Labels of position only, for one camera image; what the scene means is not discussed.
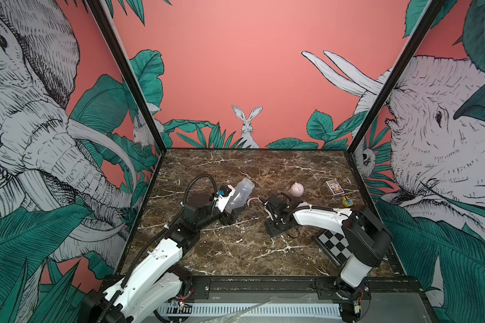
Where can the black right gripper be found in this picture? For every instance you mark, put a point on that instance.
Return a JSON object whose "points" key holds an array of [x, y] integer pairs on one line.
{"points": [[270, 229]]}

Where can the purple playing card box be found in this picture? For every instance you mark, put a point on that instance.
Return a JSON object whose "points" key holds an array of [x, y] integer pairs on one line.
{"points": [[334, 187]]}

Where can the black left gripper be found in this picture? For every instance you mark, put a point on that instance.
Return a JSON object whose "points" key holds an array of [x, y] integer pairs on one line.
{"points": [[230, 219]]}

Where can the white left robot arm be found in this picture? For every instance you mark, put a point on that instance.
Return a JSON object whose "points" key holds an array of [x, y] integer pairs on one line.
{"points": [[158, 277]]}

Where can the folding chess board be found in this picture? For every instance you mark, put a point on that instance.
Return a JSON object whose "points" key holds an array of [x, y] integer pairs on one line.
{"points": [[335, 246]]}

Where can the black enclosure frame post right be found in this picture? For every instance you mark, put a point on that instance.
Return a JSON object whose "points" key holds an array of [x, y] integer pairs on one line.
{"points": [[423, 25]]}

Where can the clear baby bottle body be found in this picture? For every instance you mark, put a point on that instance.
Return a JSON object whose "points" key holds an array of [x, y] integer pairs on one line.
{"points": [[242, 192]]}

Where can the pink dome bottle cap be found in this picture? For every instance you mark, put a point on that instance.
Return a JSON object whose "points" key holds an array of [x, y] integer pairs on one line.
{"points": [[297, 189]]}

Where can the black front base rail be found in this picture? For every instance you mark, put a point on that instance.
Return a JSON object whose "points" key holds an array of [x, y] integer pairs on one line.
{"points": [[201, 287]]}

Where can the black enclosure frame post left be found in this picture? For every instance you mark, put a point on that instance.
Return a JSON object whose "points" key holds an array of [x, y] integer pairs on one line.
{"points": [[100, 12]]}

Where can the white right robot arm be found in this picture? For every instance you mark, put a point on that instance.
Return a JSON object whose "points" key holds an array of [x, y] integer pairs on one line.
{"points": [[357, 234]]}

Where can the yellow blue toy piece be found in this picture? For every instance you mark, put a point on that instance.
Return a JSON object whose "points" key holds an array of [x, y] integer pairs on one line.
{"points": [[347, 201]]}

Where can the black enclosure frame post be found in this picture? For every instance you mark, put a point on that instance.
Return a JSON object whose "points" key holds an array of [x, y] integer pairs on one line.
{"points": [[100, 12], [423, 25]]}

